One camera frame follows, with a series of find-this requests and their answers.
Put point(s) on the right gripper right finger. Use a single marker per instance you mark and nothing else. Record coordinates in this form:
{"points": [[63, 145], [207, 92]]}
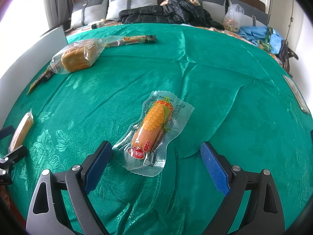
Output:
{"points": [[263, 214]]}

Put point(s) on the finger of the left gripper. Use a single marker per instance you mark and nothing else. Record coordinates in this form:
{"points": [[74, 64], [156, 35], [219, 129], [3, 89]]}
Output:
{"points": [[5, 132], [8, 162]]}

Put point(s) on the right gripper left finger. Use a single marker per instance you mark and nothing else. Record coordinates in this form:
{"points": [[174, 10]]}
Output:
{"points": [[47, 212]]}

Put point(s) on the clear biscuit pack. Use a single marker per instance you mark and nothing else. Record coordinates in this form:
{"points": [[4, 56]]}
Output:
{"points": [[21, 131]]}

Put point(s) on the corn sausage pack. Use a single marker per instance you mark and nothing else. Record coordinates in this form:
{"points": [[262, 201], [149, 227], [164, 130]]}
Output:
{"points": [[143, 148]]}

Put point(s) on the yellow brown snack packet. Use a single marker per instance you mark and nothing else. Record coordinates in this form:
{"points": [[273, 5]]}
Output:
{"points": [[45, 76]]}

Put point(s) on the clear plastic bag of snacks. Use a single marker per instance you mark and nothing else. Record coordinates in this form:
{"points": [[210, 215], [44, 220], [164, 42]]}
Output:
{"points": [[231, 21]]}

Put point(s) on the white storage box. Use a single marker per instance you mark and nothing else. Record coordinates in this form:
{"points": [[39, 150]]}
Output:
{"points": [[25, 68]]}

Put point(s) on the bagged bread loaf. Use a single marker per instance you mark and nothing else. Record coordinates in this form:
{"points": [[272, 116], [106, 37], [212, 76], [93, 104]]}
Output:
{"points": [[77, 56]]}

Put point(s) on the patterned-case smartphone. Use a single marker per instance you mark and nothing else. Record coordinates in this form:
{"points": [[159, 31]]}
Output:
{"points": [[297, 94]]}

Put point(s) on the long black-tipped snack pack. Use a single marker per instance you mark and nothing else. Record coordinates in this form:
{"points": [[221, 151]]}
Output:
{"points": [[117, 41]]}

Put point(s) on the grey curtain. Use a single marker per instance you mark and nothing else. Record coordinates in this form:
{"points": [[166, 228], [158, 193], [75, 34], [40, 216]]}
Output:
{"points": [[58, 12]]}

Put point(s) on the far left grey pillow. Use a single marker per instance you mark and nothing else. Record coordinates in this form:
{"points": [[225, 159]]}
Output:
{"points": [[87, 11]]}

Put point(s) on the wooden chair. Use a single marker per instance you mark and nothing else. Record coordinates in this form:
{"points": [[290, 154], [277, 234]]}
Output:
{"points": [[285, 54]]}

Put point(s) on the blue cloth pile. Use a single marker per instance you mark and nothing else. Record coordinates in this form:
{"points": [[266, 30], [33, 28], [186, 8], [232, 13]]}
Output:
{"points": [[267, 37]]}

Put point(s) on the far right grey pillow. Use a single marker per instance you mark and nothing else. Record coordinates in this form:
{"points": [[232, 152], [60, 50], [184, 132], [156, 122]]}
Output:
{"points": [[252, 16]]}

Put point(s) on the black puffer jacket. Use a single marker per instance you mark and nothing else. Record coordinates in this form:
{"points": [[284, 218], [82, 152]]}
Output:
{"points": [[174, 12]]}

